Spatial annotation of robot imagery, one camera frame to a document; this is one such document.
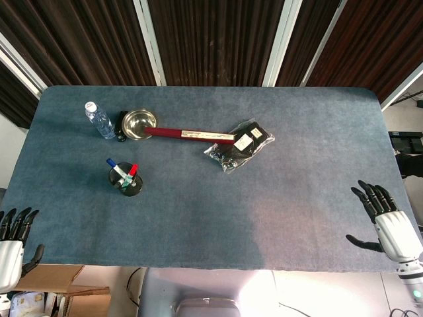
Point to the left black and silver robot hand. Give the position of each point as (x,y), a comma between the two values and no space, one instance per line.
(10,261)

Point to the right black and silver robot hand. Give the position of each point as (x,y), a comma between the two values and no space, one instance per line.
(396,231)

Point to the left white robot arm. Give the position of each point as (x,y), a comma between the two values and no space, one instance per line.
(3,297)

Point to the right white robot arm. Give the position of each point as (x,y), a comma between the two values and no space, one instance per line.
(409,280)

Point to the blue-capped marker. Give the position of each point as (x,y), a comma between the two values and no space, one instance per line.
(114,166)

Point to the black mesh pen holder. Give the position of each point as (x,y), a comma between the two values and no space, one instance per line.
(133,191)

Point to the red-capped marker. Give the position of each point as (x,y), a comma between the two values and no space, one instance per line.
(133,170)

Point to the open brown cardboard box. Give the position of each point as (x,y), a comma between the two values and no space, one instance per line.
(46,277)

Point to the black rounded object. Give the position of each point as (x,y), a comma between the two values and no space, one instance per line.
(411,165)

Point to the brown cardboard box flap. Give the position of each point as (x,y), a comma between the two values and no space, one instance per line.
(86,302)

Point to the black equipment case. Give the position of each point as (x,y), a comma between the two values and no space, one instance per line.
(406,142)

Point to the brown pleated curtain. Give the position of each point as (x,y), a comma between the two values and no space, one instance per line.
(373,43)
(215,39)
(82,39)
(16,102)

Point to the clear plastic water bottle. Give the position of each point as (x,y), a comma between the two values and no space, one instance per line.
(100,122)

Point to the blue felt table cloth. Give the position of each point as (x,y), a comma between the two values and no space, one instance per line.
(231,214)

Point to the clear bag with black items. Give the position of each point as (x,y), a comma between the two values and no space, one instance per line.
(238,148)

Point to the stainless steel bowl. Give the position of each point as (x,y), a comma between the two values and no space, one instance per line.
(135,123)

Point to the grey robot torso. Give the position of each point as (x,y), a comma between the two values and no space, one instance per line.
(198,284)

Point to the long dark red box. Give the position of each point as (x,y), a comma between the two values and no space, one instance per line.
(168,132)

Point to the white metal frame post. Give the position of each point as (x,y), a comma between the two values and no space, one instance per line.
(150,43)
(281,43)
(401,87)
(20,69)
(322,43)

